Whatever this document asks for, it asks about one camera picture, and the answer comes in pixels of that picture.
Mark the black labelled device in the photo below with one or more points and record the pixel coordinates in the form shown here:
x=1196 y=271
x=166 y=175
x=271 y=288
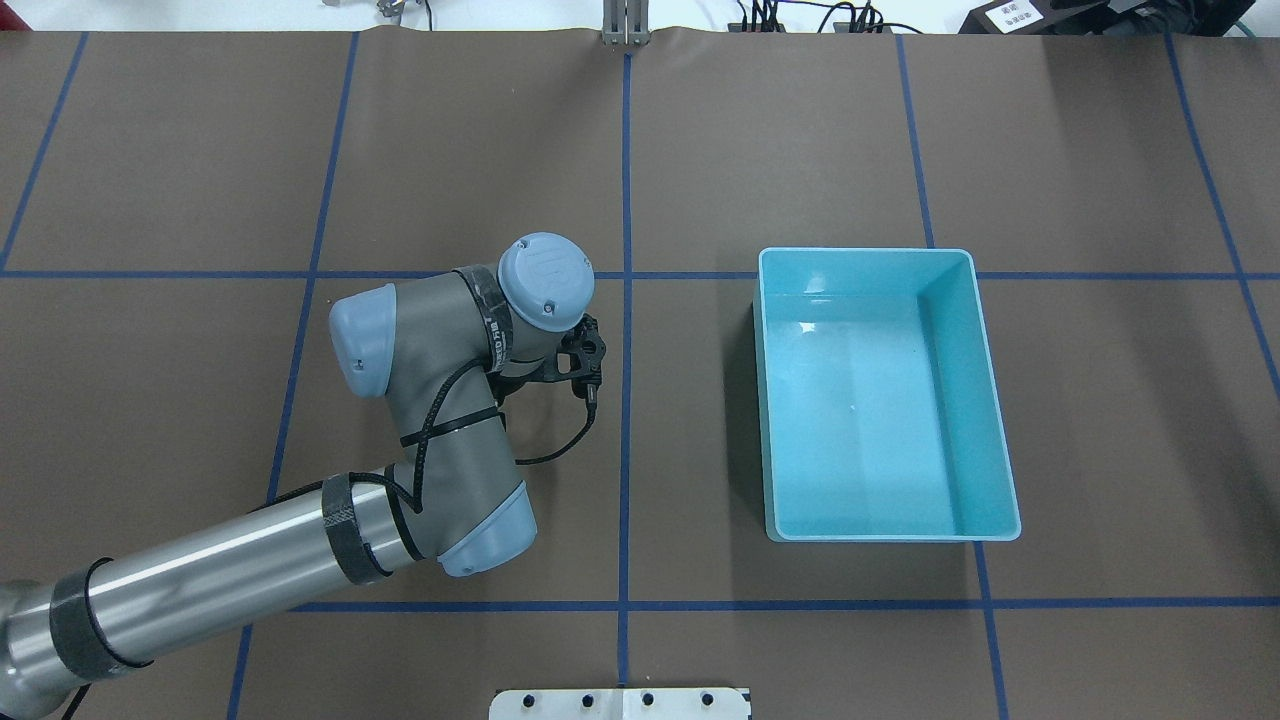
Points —
x=1007 y=18

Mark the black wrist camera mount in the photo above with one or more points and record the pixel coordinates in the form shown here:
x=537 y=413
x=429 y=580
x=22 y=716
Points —
x=578 y=359

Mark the light blue plastic bin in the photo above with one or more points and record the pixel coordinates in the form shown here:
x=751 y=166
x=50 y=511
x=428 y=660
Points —
x=879 y=413

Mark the aluminium frame post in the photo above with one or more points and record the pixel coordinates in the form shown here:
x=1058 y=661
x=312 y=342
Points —
x=626 y=23

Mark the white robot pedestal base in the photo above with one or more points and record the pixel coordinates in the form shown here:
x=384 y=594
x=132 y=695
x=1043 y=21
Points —
x=623 y=703

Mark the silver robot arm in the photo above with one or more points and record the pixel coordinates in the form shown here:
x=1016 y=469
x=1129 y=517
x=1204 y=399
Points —
x=444 y=353

